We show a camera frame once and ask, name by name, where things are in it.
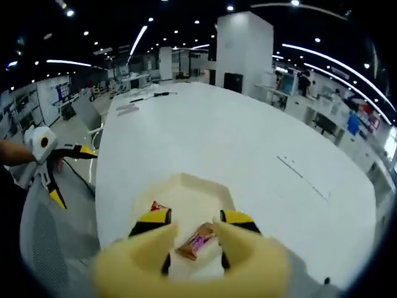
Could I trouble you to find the cream hexagonal container tray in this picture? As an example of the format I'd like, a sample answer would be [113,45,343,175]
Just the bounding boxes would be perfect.
[132,172,239,279]

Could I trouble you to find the yellow stick packets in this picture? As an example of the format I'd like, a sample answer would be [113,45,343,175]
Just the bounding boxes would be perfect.
[92,217,292,298]

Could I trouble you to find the blue box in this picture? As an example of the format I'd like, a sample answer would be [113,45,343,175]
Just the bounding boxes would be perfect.
[347,113,362,136]

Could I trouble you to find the white mesh chair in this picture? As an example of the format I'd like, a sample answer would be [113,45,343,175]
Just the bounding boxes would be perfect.
[18,183,103,298]

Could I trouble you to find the small red food candy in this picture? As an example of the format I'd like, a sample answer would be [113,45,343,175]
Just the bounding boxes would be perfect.
[150,200,172,214]

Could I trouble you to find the person's dark shirt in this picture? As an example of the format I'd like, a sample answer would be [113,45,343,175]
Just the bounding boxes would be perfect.
[0,166,32,280]

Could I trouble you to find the long white counter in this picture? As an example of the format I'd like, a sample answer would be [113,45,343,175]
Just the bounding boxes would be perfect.
[254,82,395,199]

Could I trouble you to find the small black tool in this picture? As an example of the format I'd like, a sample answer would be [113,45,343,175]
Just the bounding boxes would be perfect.
[145,91,178,99]

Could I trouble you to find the black square box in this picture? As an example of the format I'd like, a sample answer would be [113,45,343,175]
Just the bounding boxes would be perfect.
[223,72,244,93]

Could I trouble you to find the white device with blue screen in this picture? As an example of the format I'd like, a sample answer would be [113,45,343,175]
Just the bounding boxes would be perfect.
[277,73,297,94]

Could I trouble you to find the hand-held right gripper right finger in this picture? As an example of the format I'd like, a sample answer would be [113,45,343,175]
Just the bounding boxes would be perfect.
[219,209,311,280]

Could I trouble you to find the pale pink strip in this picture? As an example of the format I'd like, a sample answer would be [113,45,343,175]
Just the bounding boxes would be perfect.
[116,104,140,116]

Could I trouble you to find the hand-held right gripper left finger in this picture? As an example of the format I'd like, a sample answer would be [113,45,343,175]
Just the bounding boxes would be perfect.
[127,207,175,277]

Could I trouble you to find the brown purple food packet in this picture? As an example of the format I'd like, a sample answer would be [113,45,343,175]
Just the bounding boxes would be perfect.
[174,222,217,261]

